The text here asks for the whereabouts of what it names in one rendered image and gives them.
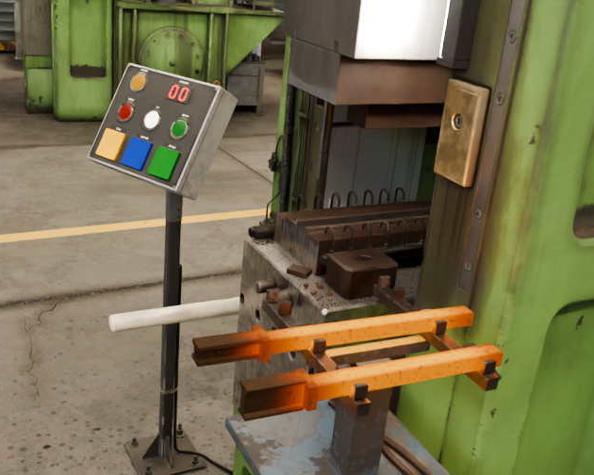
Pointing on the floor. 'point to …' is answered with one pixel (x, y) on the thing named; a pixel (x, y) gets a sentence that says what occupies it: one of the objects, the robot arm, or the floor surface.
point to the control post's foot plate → (173, 460)
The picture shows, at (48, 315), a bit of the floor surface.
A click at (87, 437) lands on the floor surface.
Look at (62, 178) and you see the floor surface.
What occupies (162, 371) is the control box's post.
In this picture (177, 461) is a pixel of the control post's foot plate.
